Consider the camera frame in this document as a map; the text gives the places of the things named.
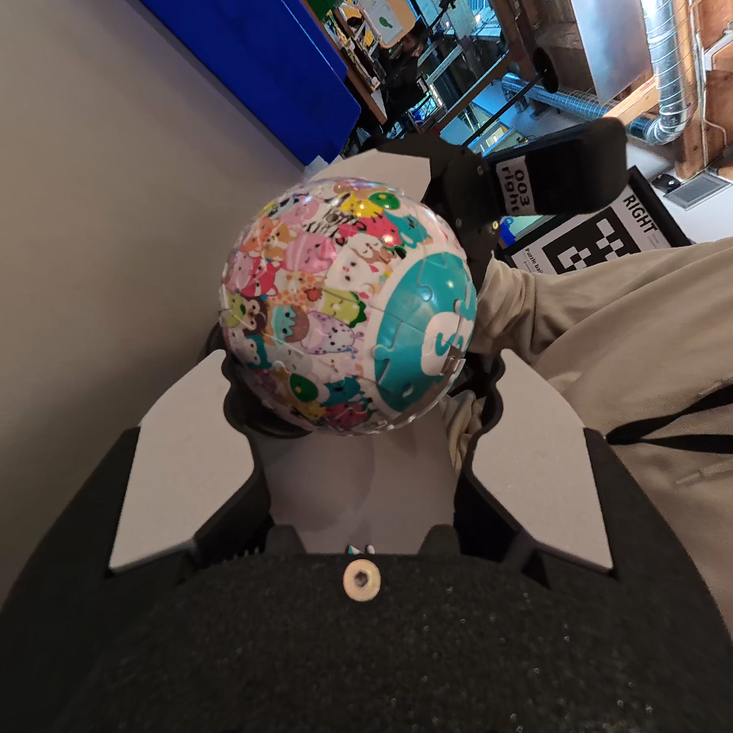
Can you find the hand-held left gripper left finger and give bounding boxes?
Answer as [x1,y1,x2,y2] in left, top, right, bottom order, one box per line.
[108,348,270,575]

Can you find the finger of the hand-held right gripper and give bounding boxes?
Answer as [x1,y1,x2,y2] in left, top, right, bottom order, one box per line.
[316,150,434,201]

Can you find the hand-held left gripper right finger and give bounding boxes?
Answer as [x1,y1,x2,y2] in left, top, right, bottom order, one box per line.
[455,349,615,575]

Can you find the black ball stand ring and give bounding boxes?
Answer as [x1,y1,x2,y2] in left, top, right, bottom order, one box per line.
[203,321,313,441]

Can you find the colourful puzzle ball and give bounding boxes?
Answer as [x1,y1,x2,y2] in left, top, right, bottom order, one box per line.
[219,176,480,437]

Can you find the person's right forearm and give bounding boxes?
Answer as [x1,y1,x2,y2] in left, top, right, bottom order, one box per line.
[474,236,733,367]

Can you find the person's cream sweatshirt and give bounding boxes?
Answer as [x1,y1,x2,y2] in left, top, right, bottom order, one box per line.
[441,321,733,659]

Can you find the black white marker board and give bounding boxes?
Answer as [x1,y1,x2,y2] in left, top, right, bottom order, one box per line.
[503,166,695,277]

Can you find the blue plastic bin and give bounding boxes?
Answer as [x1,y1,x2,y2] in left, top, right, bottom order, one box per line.
[139,0,363,168]

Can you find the silver ventilation duct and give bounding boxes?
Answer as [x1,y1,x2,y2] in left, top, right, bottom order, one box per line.
[627,0,697,147]

